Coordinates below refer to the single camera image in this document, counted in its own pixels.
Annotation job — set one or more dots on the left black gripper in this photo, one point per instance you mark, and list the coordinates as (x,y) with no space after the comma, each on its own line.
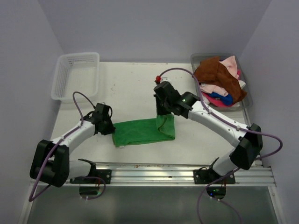
(110,129)

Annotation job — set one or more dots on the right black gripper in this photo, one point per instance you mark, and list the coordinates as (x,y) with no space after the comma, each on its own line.
(160,111)

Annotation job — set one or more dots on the green towel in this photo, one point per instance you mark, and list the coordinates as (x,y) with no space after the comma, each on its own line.
(144,131)

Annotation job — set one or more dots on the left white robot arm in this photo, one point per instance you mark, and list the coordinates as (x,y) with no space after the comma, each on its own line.
(51,162)

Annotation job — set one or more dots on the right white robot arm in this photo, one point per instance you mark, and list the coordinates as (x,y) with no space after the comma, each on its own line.
(244,140)

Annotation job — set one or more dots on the magenta towel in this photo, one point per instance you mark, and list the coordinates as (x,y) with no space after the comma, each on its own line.
(222,78)

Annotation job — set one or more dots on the brown towel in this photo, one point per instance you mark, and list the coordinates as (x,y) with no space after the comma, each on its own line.
(211,64)

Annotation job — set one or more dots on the white plastic basket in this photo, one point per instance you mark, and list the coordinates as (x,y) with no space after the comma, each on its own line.
(76,72)

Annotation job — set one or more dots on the blue towel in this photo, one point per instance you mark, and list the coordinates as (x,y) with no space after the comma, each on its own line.
(226,100)

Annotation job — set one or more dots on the light pink towel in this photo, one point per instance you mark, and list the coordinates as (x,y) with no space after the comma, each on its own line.
(231,66)

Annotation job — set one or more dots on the grey plastic tray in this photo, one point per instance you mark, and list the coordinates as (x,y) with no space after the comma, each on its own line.
(195,61)

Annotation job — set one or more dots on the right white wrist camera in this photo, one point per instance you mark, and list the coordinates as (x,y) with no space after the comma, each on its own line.
(159,79)

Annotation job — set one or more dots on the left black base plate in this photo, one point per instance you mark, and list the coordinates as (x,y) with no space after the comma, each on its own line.
(102,176)

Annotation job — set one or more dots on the aluminium mounting rail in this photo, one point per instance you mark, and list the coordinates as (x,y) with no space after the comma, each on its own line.
(179,175)

